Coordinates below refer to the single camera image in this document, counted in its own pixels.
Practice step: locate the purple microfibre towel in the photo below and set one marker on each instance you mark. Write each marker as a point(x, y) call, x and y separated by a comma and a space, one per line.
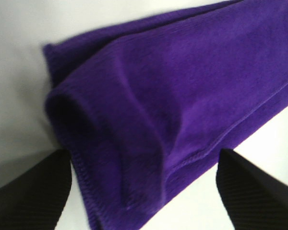
point(144, 107)

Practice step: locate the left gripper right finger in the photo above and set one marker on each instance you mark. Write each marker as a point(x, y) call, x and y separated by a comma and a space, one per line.
point(253, 199)

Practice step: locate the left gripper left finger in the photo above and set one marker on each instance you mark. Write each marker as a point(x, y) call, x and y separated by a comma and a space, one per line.
point(35, 200)

